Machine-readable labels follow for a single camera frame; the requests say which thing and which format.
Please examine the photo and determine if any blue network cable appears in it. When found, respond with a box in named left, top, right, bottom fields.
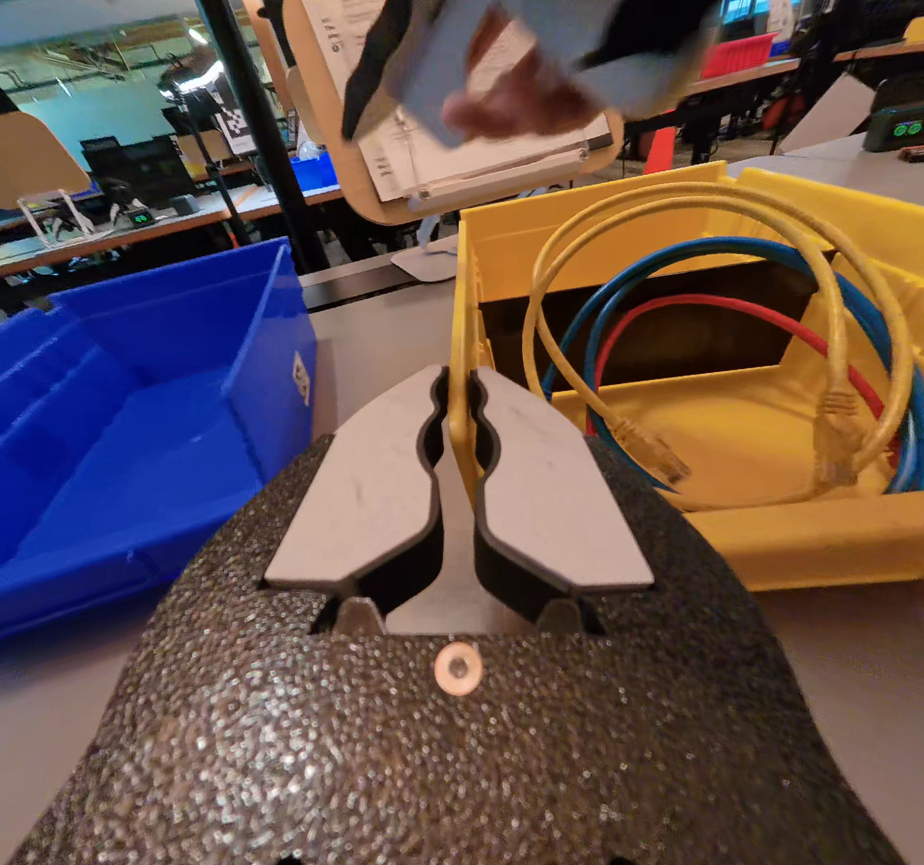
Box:
left=541, top=235, right=924, bottom=494

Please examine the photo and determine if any red plastic bin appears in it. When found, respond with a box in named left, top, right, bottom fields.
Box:
left=700, top=33, right=777, bottom=79

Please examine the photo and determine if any black pole stand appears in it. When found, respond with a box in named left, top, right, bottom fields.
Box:
left=175, top=0, right=329, bottom=274

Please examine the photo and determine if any yellow plastic bin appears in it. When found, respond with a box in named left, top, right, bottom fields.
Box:
left=449, top=161, right=924, bottom=592

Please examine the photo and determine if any yellow network cable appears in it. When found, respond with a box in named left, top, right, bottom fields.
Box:
left=521, top=181, right=915, bottom=514

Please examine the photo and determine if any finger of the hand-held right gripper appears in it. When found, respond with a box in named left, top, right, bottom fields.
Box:
left=341, top=0, right=506, bottom=149
left=577, top=0, right=766, bottom=120

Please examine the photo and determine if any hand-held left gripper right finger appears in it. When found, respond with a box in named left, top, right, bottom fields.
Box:
left=469, top=367, right=656, bottom=624

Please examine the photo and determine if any black white tag sign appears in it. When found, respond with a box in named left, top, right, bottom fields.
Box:
left=213, top=81, right=255, bottom=156

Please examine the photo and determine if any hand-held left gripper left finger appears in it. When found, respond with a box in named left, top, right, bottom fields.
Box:
left=263, top=364, right=445, bottom=590

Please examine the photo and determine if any person's right hand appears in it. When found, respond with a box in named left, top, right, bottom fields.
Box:
left=440, top=6, right=616, bottom=140

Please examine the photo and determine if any instruction sheet stand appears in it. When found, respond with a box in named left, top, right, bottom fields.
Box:
left=217, top=0, right=625, bottom=283

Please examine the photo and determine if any grey desk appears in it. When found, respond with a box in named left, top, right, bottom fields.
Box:
left=0, top=132, right=924, bottom=865

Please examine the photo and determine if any black device green display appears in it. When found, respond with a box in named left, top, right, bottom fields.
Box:
left=862, top=103, right=924, bottom=153

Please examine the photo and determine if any red network cable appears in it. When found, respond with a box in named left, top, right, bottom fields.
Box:
left=586, top=293, right=885, bottom=440

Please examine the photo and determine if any blue plastic bin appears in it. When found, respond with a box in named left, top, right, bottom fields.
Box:
left=0, top=237, right=319, bottom=638

